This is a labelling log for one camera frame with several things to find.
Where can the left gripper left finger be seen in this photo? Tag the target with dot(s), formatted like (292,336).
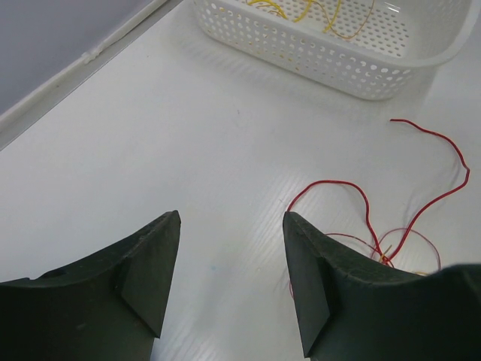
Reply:
(109,305)

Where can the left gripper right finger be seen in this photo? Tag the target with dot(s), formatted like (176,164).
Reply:
(350,307)

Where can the white perforated basket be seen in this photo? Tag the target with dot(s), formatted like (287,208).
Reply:
(368,49)

